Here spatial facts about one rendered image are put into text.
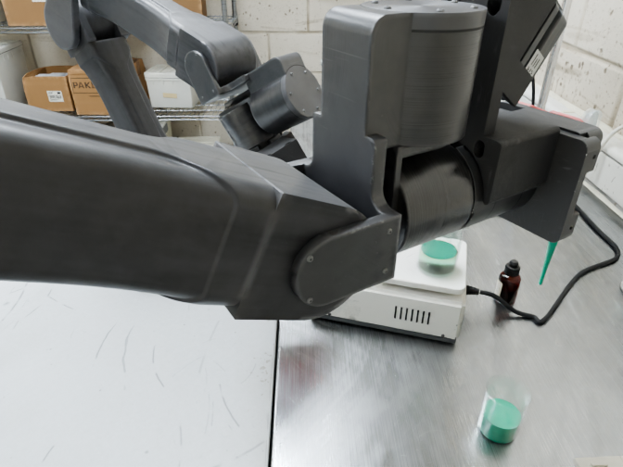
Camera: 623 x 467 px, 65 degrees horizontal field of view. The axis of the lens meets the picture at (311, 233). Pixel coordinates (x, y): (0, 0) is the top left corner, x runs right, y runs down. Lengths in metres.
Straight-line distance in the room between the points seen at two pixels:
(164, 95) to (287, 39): 0.76
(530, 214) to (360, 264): 0.14
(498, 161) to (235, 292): 0.15
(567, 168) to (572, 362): 0.43
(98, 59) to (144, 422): 0.47
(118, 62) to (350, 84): 0.57
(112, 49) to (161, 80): 2.03
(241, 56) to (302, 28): 2.37
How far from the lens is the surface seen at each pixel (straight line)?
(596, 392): 0.68
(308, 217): 0.20
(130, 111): 0.74
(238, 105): 0.57
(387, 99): 0.22
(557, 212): 0.32
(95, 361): 0.68
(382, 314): 0.65
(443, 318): 0.64
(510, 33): 0.27
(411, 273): 0.63
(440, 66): 0.23
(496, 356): 0.67
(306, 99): 0.53
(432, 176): 0.26
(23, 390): 0.68
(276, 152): 0.50
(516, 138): 0.28
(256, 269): 0.19
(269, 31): 2.97
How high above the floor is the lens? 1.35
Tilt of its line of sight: 31 degrees down
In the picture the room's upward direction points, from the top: straight up
